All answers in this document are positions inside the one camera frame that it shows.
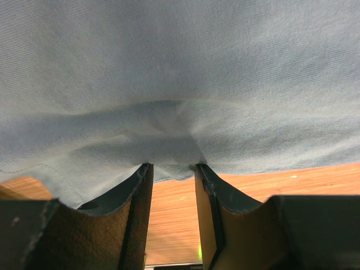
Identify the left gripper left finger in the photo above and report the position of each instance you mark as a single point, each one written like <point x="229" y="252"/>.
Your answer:
<point x="108" y="232"/>

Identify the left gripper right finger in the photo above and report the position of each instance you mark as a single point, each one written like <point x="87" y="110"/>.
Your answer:
<point x="285" y="232"/>

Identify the grey-blue t-shirt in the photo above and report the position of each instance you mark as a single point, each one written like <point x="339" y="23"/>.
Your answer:
<point x="91" y="90"/>

